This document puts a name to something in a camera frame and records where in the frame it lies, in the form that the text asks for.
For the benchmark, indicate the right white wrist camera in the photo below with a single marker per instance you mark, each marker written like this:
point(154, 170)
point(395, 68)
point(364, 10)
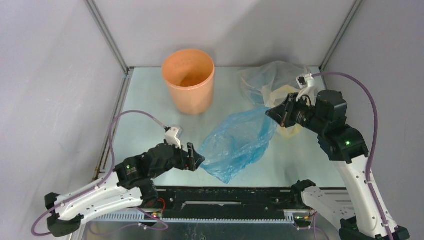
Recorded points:
point(307, 84)

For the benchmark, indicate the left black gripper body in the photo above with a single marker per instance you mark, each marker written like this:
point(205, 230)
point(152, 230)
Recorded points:
point(179, 161)

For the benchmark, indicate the translucent white plastic bag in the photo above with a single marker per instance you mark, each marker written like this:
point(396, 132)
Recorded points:
point(267, 86)

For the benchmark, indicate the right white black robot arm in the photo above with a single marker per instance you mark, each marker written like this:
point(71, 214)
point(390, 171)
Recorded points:
point(346, 149)

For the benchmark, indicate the left aluminium corner post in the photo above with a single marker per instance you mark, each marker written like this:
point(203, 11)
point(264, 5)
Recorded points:
point(107, 35)

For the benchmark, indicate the right aluminium corner post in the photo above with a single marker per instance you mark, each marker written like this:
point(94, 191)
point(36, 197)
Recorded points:
point(356, 5)

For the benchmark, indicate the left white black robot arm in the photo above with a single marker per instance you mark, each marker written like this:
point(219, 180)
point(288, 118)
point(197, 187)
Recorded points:
point(129, 185)

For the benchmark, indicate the aluminium frame rail front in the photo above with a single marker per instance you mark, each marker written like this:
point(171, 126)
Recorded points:
point(339, 206)

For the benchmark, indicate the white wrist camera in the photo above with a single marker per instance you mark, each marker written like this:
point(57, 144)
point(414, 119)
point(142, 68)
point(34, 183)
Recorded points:
point(307, 84)
point(172, 136)

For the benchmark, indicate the orange plastic trash bin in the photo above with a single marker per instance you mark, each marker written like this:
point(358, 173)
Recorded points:
point(189, 75)

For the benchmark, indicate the aluminium corner post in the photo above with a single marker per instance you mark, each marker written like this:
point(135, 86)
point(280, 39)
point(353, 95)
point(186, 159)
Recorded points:
point(356, 5)
point(107, 35)

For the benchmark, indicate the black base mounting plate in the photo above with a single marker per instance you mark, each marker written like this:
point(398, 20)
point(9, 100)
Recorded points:
point(226, 203)

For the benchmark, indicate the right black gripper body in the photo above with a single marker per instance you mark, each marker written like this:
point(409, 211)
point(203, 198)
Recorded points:
point(286, 112)

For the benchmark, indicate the blue plastic trash bag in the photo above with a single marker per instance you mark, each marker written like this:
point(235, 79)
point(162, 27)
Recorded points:
point(238, 141)

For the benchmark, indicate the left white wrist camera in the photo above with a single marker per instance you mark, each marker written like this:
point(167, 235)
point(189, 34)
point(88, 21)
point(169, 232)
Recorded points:
point(172, 136)

